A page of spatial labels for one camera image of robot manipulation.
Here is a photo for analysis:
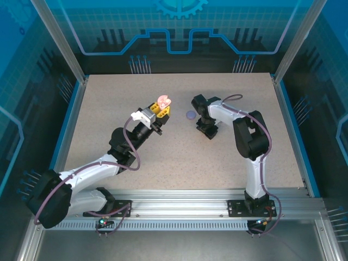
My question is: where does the pink earbud charging case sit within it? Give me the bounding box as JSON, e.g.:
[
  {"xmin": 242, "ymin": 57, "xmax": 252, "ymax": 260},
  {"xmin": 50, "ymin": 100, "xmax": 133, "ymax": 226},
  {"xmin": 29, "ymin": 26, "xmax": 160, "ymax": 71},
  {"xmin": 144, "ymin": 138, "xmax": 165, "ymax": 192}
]
[{"xmin": 157, "ymin": 94, "xmax": 173, "ymax": 108}]

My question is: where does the steel sheet panel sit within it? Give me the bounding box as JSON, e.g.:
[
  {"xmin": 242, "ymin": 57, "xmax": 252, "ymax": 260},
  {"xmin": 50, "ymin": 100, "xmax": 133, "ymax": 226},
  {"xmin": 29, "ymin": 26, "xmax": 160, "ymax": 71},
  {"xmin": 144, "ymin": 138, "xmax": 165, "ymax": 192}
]
[{"xmin": 35, "ymin": 229, "xmax": 327, "ymax": 261}]

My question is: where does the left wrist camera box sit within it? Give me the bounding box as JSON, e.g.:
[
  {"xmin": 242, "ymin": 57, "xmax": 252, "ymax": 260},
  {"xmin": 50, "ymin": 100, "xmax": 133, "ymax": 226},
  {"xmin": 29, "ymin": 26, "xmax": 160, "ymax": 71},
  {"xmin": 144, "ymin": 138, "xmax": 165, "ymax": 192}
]
[{"xmin": 130, "ymin": 107, "xmax": 157, "ymax": 127}]

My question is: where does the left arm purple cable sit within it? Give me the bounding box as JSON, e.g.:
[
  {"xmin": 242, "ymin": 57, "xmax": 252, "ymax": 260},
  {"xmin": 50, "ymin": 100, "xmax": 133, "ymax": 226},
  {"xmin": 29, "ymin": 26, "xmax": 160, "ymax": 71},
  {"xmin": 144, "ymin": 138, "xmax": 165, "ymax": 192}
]
[{"xmin": 34, "ymin": 118, "xmax": 141, "ymax": 238}]

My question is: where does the aluminium side rail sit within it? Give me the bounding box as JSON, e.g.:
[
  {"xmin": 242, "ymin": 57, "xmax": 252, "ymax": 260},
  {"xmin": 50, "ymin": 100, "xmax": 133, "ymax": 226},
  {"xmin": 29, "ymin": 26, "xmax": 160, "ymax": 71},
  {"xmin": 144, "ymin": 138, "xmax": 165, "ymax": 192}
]
[
  {"xmin": 45, "ymin": 78, "xmax": 89, "ymax": 198},
  {"xmin": 271, "ymin": 77, "xmax": 313, "ymax": 196}
]

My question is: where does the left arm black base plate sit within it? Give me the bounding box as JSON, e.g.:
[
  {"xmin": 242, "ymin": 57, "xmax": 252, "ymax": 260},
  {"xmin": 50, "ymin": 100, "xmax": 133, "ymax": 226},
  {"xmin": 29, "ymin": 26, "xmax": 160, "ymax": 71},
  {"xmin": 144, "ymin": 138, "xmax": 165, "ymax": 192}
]
[{"xmin": 83, "ymin": 200, "xmax": 133, "ymax": 218}]

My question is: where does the aluminium mounting rail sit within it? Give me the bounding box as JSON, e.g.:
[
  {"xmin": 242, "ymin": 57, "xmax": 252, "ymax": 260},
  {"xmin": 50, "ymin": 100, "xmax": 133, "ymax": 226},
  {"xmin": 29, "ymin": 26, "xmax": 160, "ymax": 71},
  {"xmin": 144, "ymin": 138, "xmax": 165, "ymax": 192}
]
[{"xmin": 35, "ymin": 189, "xmax": 326, "ymax": 218}]

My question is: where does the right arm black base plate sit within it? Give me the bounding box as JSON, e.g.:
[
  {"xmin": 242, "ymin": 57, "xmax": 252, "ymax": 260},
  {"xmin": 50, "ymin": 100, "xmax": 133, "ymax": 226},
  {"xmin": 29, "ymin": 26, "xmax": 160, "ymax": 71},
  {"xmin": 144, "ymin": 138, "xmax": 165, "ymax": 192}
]
[{"xmin": 227, "ymin": 200, "xmax": 277, "ymax": 218}]

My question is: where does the slotted metal cable tray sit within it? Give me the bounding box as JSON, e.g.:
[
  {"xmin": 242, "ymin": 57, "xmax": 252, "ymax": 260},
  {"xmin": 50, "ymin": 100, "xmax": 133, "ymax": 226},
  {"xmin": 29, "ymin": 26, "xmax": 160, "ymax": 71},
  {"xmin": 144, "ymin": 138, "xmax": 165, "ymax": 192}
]
[{"xmin": 42, "ymin": 220, "xmax": 255, "ymax": 232}]

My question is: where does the aluminium frame post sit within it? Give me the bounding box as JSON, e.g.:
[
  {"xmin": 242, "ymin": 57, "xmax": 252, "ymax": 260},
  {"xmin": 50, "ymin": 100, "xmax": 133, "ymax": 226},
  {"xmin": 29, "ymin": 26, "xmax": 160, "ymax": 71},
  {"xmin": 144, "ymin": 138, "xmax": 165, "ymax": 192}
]
[
  {"xmin": 273, "ymin": 0, "xmax": 328, "ymax": 84},
  {"xmin": 29, "ymin": 0, "xmax": 89, "ymax": 84}
]

